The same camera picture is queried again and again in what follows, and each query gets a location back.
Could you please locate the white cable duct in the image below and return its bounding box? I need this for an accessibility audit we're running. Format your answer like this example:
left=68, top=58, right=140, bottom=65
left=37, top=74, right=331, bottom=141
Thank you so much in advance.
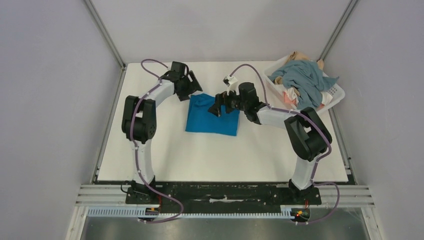
left=86, top=206, right=301, bottom=220

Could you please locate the aluminium frame post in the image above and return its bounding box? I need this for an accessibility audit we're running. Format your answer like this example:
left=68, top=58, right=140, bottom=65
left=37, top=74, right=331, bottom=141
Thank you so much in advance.
left=83, top=0, right=127, bottom=184
left=319, top=0, right=360, bottom=61

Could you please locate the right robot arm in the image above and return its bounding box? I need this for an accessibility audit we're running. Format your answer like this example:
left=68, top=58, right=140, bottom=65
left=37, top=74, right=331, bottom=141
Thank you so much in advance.
left=208, top=80, right=332, bottom=204

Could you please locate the blue t-shirt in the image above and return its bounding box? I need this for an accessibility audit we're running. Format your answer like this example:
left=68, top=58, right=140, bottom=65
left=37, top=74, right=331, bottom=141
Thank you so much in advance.
left=185, top=93, right=240, bottom=136

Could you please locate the grey-blue t-shirt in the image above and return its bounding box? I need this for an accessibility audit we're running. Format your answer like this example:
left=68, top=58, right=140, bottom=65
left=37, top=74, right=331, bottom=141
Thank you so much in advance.
left=269, top=60, right=338, bottom=92

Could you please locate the white laundry basket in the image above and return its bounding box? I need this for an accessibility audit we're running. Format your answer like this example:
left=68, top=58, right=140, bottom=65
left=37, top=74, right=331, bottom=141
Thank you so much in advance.
left=262, top=53, right=346, bottom=114

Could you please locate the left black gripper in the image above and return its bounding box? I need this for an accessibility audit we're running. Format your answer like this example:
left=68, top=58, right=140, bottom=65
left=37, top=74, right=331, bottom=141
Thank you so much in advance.
left=176, top=71, right=203, bottom=102

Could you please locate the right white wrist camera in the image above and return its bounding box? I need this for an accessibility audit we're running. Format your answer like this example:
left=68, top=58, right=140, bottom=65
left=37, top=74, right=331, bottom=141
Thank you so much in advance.
left=223, top=75, right=239, bottom=96

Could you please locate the aluminium frame left post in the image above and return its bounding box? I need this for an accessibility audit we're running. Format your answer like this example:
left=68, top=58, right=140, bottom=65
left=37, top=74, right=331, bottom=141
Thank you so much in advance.
left=83, top=0, right=127, bottom=184

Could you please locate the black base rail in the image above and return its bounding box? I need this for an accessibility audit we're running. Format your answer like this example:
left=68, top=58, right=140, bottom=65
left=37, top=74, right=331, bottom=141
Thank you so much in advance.
left=125, top=181, right=322, bottom=214

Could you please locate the aluminium frame right post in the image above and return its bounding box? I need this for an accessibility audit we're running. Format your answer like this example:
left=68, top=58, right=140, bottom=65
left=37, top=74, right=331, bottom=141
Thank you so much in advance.
left=319, top=0, right=360, bottom=61

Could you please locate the pink t-shirt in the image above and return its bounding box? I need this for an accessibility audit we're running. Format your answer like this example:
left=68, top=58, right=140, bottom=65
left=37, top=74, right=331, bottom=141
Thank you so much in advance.
left=282, top=89, right=332, bottom=111

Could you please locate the beige t-shirt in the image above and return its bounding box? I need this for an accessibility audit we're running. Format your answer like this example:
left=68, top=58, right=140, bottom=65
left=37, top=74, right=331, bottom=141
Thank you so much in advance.
left=274, top=51, right=324, bottom=85

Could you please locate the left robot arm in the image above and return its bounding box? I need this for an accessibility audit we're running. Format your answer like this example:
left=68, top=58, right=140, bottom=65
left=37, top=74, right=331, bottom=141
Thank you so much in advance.
left=121, top=61, right=203, bottom=204

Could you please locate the white t-shirt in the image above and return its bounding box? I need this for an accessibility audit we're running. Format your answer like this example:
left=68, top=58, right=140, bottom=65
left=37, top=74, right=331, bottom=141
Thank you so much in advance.
left=276, top=84, right=333, bottom=107

